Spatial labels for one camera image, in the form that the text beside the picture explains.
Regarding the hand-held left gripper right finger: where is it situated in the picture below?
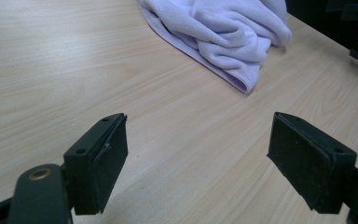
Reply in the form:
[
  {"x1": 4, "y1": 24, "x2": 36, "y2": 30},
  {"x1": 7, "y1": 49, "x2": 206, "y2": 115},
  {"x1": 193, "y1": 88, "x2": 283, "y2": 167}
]
[{"x1": 266, "y1": 111, "x2": 358, "y2": 215}]

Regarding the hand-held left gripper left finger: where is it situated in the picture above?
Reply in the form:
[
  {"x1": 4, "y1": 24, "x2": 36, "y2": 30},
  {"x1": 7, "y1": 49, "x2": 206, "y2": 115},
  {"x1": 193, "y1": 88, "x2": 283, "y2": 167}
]
[{"x1": 62, "y1": 112, "x2": 130, "y2": 217}]

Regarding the white patterned towel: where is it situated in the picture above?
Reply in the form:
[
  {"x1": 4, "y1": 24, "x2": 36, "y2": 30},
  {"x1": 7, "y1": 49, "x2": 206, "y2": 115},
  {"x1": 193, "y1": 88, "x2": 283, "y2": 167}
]
[{"x1": 137, "y1": 0, "x2": 293, "y2": 95}]

